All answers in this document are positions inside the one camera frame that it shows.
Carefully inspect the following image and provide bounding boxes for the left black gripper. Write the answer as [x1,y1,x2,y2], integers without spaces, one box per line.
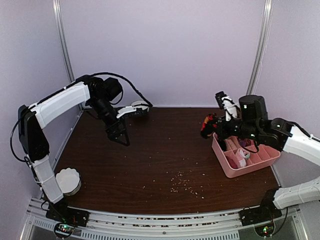
[88,96,131,146]

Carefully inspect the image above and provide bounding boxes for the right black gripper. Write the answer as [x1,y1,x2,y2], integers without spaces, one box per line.
[208,114,260,142]

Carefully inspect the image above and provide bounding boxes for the maroon purple orange sock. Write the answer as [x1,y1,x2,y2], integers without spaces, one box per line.
[238,139,252,148]

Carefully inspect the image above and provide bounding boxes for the black argyle sock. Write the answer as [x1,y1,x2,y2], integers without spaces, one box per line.
[200,113,218,139]

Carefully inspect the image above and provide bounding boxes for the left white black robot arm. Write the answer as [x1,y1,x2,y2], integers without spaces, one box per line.
[12,72,137,222]

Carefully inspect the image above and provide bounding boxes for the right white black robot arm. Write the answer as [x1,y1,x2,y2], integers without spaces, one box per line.
[214,91,320,221]

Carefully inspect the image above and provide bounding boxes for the teal white ceramic bowl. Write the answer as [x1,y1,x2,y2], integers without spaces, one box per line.
[131,100,150,117]

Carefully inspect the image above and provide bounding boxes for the beige rolled sock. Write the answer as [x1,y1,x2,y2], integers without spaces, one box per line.
[225,138,239,151]

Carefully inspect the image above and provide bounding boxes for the black rolled sock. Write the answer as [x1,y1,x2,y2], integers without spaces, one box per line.
[217,139,227,152]

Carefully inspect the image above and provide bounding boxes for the pink divided organizer box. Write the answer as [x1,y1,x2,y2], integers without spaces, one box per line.
[212,134,281,178]

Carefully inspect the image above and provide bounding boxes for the white pink rolled sock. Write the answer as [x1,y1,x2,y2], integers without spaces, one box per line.
[234,148,251,168]

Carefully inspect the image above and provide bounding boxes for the red rolled sock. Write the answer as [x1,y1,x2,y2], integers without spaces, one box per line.
[226,156,238,169]

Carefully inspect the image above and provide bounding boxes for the white scalloped bowl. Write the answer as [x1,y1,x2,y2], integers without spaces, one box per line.
[55,167,82,196]

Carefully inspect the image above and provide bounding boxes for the right aluminium frame post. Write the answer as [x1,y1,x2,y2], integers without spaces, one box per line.
[244,0,273,96]

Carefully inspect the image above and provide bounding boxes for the aluminium frame post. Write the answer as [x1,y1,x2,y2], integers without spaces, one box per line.
[52,0,75,83]
[244,0,273,96]

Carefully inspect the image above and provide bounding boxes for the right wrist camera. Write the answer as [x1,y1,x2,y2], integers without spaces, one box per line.
[215,91,238,122]

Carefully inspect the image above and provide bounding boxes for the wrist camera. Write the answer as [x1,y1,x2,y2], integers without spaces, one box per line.
[116,106,136,119]
[215,91,238,122]

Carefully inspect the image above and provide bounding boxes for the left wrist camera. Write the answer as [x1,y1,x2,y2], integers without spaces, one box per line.
[116,106,136,119]

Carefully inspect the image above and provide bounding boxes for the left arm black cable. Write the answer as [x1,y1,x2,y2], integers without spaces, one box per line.
[86,72,154,108]

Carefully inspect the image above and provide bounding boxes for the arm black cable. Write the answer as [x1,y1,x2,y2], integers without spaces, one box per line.
[271,207,290,232]
[86,72,154,108]

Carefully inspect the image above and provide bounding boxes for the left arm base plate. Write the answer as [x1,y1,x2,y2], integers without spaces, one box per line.
[45,207,90,227]

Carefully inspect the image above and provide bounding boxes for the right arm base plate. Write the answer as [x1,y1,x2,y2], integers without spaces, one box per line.
[238,206,283,226]

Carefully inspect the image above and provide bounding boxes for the front aluminium rail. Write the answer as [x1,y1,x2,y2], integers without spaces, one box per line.
[21,197,307,240]

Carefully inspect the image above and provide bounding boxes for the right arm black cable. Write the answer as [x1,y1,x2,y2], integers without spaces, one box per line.
[271,207,290,232]

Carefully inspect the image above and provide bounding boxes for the left aluminium frame post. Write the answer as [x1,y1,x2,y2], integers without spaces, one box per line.
[52,0,75,83]

